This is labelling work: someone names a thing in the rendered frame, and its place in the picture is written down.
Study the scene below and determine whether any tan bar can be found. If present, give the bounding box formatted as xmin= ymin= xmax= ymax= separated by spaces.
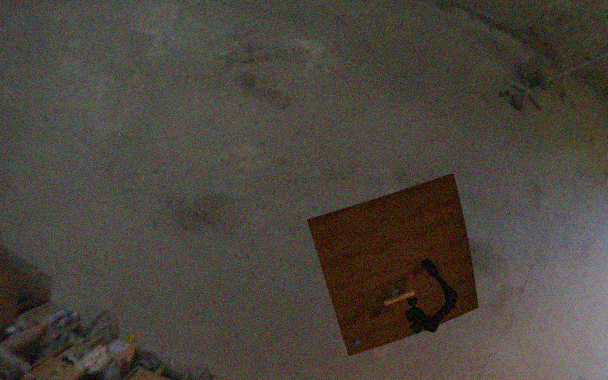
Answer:
xmin=384 ymin=290 xmax=415 ymax=306

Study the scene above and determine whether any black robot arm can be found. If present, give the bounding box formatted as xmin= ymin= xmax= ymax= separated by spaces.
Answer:
xmin=405 ymin=259 xmax=457 ymax=334

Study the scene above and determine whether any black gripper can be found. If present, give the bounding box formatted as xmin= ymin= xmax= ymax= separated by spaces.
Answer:
xmin=407 ymin=297 xmax=423 ymax=322

